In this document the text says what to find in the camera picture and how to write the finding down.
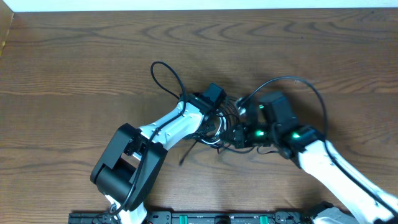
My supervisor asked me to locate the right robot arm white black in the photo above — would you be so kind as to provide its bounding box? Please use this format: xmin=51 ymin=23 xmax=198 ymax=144
xmin=223 ymin=121 xmax=397 ymax=223

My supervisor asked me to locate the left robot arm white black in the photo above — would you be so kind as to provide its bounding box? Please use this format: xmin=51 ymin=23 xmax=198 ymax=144
xmin=90 ymin=93 xmax=226 ymax=223

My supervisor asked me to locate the black mounting rail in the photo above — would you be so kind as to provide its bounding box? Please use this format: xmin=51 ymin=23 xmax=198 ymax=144
xmin=67 ymin=211 xmax=313 ymax=224

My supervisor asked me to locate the black usb cable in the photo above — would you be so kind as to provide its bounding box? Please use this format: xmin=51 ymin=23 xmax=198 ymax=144
xmin=178 ymin=96 xmax=256 ymax=166

